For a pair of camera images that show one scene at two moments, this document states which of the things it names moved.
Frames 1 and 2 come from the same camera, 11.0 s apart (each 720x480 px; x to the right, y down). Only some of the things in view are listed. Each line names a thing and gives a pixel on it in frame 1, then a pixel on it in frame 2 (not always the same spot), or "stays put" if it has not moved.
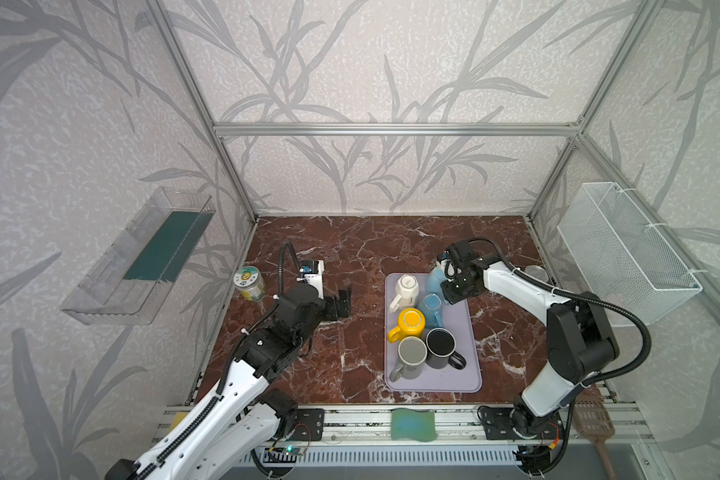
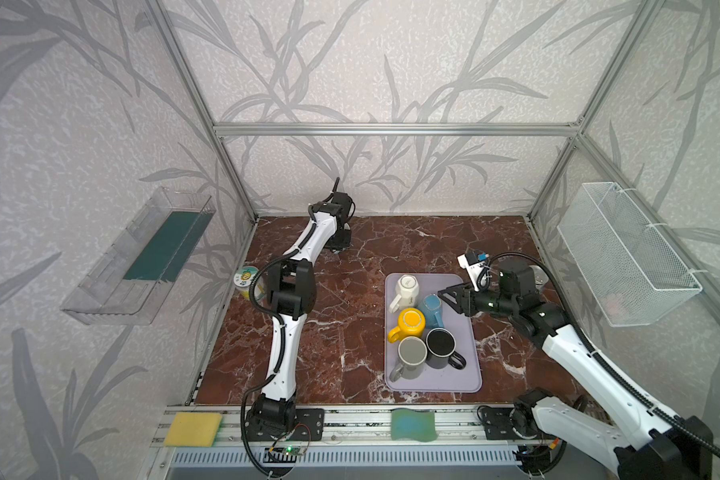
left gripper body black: x=333 y=305 to x=338 y=241
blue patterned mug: x=431 y=308 stays put
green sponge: x=407 y=423 stays put
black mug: x=440 y=344 stays put
